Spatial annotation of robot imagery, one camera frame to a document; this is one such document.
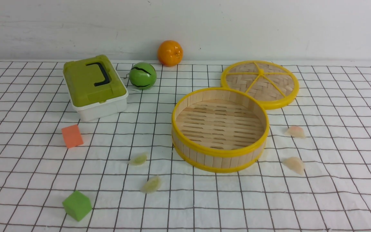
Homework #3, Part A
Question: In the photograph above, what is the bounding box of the bamboo steamer lid yellow rim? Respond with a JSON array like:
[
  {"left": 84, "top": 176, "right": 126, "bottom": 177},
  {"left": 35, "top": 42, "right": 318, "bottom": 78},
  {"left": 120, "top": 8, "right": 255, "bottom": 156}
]
[{"left": 220, "top": 61, "right": 300, "bottom": 110}]

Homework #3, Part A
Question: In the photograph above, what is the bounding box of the green watermelon toy ball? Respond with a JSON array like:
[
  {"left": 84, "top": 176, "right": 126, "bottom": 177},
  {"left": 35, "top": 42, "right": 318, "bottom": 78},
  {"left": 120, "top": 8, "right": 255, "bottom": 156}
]
[{"left": 128, "top": 62, "right": 157, "bottom": 90}]

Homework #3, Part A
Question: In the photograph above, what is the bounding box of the pink dumpling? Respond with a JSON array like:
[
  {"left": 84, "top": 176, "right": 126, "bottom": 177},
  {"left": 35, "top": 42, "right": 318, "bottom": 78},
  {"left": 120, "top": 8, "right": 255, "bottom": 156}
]
[
  {"left": 285, "top": 126, "right": 306, "bottom": 139},
  {"left": 283, "top": 157, "right": 305, "bottom": 175}
]

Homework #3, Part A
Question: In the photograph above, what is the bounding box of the orange foam cube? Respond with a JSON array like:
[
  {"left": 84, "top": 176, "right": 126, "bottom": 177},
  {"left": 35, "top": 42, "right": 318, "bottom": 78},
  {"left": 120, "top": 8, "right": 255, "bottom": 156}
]
[{"left": 62, "top": 124, "right": 84, "bottom": 149}]

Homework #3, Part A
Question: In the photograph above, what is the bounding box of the green foam cube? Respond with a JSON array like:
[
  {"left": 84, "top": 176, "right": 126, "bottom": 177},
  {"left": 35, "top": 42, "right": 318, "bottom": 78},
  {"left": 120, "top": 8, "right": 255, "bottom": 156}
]
[{"left": 62, "top": 190, "right": 92, "bottom": 221}]

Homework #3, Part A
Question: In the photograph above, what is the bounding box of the white grid tablecloth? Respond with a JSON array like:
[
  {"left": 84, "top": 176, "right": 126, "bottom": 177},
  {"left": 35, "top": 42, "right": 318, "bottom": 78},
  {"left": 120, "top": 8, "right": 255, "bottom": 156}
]
[{"left": 0, "top": 61, "right": 371, "bottom": 232}]

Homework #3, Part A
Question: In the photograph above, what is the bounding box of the bamboo steamer tray yellow rim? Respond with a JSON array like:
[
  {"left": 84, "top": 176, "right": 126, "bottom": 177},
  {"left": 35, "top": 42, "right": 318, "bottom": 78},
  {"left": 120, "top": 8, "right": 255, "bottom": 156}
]
[{"left": 171, "top": 88, "right": 270, "bottom": 173}]

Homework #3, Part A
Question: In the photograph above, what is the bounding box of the green and white lunch box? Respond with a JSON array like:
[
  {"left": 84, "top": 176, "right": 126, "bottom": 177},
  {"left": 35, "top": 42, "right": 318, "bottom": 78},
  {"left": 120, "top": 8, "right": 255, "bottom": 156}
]
[{"left": 63, "top": 55, "right": 128, "bottom": 122}]

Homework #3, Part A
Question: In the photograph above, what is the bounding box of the orange toy fruit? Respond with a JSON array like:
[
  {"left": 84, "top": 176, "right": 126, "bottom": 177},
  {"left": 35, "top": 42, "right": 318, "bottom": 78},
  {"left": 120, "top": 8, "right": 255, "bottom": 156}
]
[{"left": 157, "top": 40, "right": 184, "bottom": 67}]

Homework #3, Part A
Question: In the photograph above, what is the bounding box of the green dumpling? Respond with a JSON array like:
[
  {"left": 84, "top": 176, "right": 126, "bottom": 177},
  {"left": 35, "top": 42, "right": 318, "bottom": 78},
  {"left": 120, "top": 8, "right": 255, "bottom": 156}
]
[
  {"left": 128, "top": 152, "right": 148, "bottom": 166},
  {"left": 140, "top": 175, "right": 162, "bottom": 194}
]

